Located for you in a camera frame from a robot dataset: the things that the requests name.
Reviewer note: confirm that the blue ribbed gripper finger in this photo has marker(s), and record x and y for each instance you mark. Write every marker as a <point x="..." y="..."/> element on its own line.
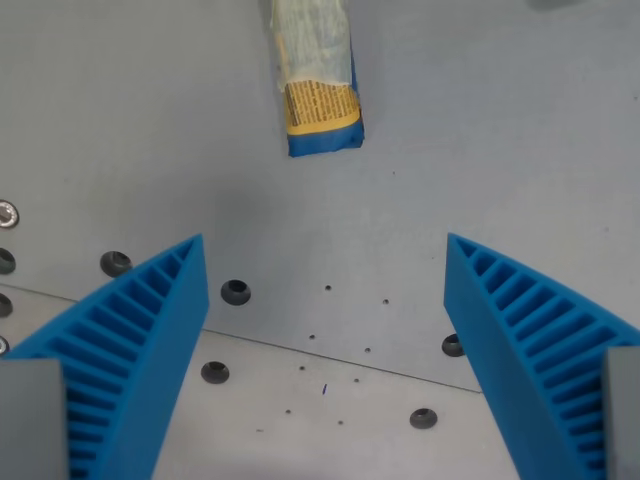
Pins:
<point x="500" y="320"/>
<point x="150" y="320"/>

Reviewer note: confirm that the blue yellow taped box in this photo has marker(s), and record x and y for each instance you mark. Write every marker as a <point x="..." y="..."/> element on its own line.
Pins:
<point x="317" y="75"/>

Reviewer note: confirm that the silver hex table bolt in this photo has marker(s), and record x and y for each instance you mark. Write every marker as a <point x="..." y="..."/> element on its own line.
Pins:
<point x="2" y="345"/>
<point x="6" y="215"/>

